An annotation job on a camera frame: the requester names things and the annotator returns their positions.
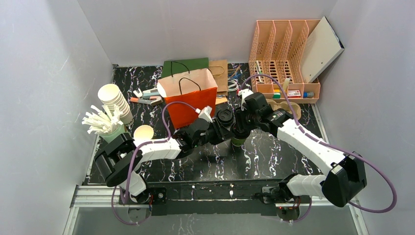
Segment single green paper cup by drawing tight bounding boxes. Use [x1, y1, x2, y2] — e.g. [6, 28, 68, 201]
[231, 137, 246, 147]

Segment orange paper bag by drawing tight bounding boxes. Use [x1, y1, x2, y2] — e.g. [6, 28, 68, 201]
[157, 68, 217, 129]

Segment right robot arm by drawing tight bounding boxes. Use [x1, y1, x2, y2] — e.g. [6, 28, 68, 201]
[231, 89, 367, 207]

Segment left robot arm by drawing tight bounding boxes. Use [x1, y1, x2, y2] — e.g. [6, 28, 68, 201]
[94, 118, 234, 197]

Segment black cup lids stack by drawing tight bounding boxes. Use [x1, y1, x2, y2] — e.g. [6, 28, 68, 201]
[216, 109, 234, 127]

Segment stack of pulp cup carriers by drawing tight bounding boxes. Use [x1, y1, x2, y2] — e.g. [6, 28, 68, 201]
[266, 99, 301, 119]

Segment red small box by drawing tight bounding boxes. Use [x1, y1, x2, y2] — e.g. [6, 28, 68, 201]
[287, 90, 302, 98]

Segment brown kraft paper bag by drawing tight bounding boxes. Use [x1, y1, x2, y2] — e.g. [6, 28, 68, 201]
[208, 60, 228, 95]

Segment pink desk file organizer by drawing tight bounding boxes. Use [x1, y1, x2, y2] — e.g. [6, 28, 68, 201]
[248, 20, 321, 104]

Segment green paper bag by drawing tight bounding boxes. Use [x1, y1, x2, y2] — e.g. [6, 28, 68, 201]
[161, 57, 209, 78]

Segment white board panel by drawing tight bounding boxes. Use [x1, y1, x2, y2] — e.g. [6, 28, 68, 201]
[300, 16, 345, 83]

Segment green cup of straws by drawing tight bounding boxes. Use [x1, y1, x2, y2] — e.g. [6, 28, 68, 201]
[81, 105, 126, 143]

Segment tall stack paper cups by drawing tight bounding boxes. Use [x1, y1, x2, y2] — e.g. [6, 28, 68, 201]
[97, 84, 133, 126]

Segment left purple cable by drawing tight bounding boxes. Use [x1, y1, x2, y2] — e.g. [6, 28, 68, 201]
[111, 101, 202, 226]

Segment purple cable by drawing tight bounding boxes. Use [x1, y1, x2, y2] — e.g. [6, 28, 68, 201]
[111, 101, 202, 226]
[236, 73, 398, 223]

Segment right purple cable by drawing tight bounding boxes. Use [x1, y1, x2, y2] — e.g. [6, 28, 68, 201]
[236, 73, 398, 223]

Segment metal base rail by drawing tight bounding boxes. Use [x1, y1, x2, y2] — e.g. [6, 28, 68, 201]
[64, 180, 368, 235]

